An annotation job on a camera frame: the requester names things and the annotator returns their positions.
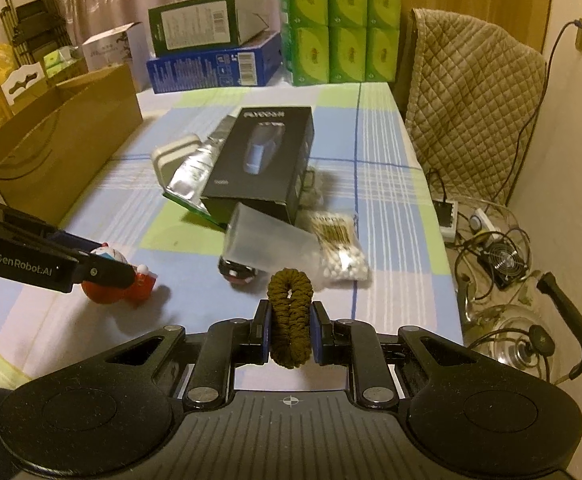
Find white printed box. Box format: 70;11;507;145
82;22;150;92

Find red white santa toy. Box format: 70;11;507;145
81;244;157;307

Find brown hair scrunchie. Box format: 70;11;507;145
267;268;314;370

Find black red round object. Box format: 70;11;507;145
218;257;257;286

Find green cardboard box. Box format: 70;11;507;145
148;0;269;58

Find steel kettle black handle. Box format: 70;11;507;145
462;271;582;386

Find frosted plastic cup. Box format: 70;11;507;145
221;204;321;285

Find black folding cart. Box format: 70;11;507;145
0;0;72;66

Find black charger cable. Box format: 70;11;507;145
504;17;582;206

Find cotton swab bag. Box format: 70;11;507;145
306;211;369;283

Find white power strip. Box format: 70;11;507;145
433;200;458;244

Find small black fan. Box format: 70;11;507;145
477;242;527;290

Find silver foil pouch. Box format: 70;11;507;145
164;115;236;219

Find black shaver box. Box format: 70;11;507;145
201;106;314;226

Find white cutout cardboard piece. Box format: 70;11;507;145
0;63;48;107

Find quilted beige chair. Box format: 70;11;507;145
405;9;547;204

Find blue cardboard box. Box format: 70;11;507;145
147;32;282;94

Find green tissue pack stack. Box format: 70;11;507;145
280;0;402;86

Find white rectangular case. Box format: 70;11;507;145
151;134;201;188

